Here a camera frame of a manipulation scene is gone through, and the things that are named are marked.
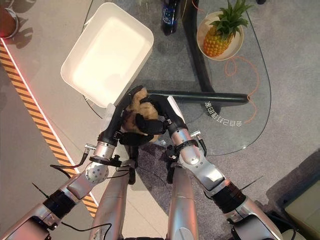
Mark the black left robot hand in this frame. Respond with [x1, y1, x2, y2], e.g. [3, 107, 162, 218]
[98, 90, 149, 147]

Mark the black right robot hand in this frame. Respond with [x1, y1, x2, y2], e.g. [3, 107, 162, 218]
[135, 94, 188, 135]

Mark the brown cloth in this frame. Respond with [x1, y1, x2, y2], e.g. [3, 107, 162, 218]
[120, 85, 161, 142]

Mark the white rectangular plastic basket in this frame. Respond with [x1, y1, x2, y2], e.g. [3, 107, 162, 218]
[60, 1, 155, 109]

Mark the black table base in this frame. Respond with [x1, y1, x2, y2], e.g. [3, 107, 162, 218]
[146, 0, 250, 114]

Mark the silver left robot leg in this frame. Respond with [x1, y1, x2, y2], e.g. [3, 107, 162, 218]
[88, 159, 137, 240]

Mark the silver robot leg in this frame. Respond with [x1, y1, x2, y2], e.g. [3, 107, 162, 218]
[166, 164, 200, 240]
[88, 159, 137, 240]

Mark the yellow pineapple with green crown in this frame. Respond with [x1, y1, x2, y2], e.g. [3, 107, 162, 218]
[202, 0, 254, 58]

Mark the silver right robot leg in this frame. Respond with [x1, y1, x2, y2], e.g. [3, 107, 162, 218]
[166, 164, 200, 240]

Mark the beige round bowl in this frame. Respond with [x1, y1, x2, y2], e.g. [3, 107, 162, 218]
[196, 11, 245, 62]

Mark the dark bottle with blue label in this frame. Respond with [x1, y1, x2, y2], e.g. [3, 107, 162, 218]
[161, 0, 182, 37]

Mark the round metal rimmed stool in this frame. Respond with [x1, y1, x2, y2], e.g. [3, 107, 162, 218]
[0, 7, 20, 40]

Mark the beige box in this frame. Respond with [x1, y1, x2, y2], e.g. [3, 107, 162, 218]
[284, 192, 320, 240]

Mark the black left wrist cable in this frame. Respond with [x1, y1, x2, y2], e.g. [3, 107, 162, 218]
[49, 149, 94, 179]

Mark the orange cable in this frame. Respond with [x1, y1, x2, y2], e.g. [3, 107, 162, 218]
[223, 55, 261, 125]

